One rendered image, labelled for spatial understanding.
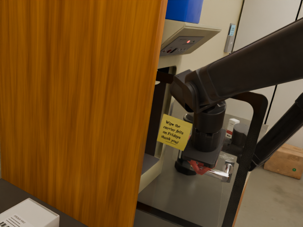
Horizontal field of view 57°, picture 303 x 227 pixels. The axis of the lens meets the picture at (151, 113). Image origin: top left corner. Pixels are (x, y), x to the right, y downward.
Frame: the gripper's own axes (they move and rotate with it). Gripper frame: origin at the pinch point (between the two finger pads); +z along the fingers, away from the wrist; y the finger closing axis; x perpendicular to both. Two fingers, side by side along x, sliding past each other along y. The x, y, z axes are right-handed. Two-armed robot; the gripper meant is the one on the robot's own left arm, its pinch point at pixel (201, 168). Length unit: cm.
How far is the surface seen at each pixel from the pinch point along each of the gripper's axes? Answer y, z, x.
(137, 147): 3.4, -4.2, -14.4
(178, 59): -37.6, -2.3, -19.8
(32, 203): 17.6, 16.8, -41.2
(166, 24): -15.7, -25.2, -15.2
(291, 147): -225, 211, 60
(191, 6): -20.8, -27.8, -11.3
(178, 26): -15.5, -25.4, -12.2
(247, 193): -134, 198, 24
